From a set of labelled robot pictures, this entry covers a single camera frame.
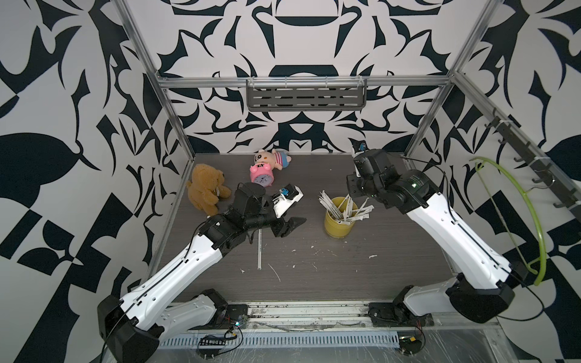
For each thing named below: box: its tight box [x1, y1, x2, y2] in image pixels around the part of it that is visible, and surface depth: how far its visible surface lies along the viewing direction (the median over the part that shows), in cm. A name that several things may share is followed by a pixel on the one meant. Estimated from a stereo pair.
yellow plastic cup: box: [324, 196, 358, 239], surface depth 86 cm
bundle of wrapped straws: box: [318, 189, 376, 226], surface depth 81 cm
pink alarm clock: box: [249, 162, 275, 188], surface depth 104 cm
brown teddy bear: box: [186, 163, 232, 217], surface depth 89 cm
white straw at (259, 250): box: [257, 229, 262, 270], surface depth 89 cm
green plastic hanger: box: [469, 157, 547, 287], surface depth 63 cm
